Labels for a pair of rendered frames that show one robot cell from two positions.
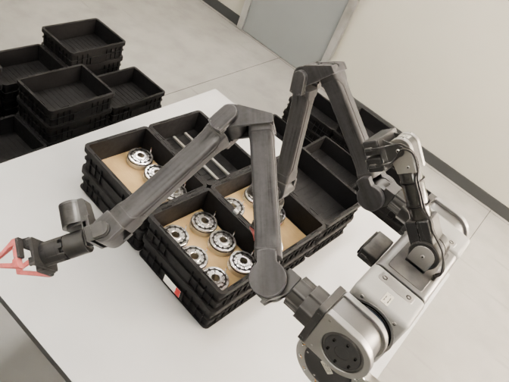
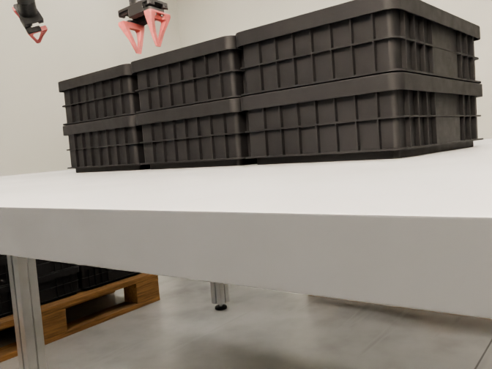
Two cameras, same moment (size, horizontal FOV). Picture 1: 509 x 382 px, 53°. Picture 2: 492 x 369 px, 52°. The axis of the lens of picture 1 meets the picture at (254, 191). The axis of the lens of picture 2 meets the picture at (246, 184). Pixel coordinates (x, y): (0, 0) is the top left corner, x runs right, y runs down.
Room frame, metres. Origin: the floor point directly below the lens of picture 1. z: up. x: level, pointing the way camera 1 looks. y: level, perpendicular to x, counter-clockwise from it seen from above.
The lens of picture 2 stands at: (1.74, -1.19, 0.73)
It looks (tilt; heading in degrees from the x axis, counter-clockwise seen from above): 4 degrees down; 103
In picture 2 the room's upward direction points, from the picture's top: 4 degrees counter-clockwise
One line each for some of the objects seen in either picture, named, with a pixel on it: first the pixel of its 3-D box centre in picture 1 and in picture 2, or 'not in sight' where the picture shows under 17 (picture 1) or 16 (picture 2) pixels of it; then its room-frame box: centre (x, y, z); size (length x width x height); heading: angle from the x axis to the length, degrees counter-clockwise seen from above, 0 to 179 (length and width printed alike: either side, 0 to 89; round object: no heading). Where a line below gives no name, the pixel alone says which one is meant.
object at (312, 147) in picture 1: (326, 179); not in sight; (2.67, -0.40, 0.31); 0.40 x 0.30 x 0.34; 66
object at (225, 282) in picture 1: (214, 278); not in sight; (1.12, 0.00, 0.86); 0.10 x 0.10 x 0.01
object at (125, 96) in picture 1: (120, 108); not in sight; (2.45, 0.96, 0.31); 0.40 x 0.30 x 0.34; 156
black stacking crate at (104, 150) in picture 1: (144, 176); not in sight; (1.42, 0.42, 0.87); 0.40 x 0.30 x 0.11; 62
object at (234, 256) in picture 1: (242, 261); not in sight; (1.24, -0.07, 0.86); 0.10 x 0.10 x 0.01
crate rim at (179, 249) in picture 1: (213, 238); (155, 83); (1.23, 0.06, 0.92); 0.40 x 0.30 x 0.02; 62
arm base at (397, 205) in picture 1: (407, 207); not in sight; (1.14, -0.40, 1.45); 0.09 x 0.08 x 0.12; 156
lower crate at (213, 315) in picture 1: (203, 264); (161, 143); (1.23, 0.06, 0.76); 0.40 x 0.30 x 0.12; 62
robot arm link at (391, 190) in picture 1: (379, 195); not in sight; (1.17, -0.33, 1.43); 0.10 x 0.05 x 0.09; 66
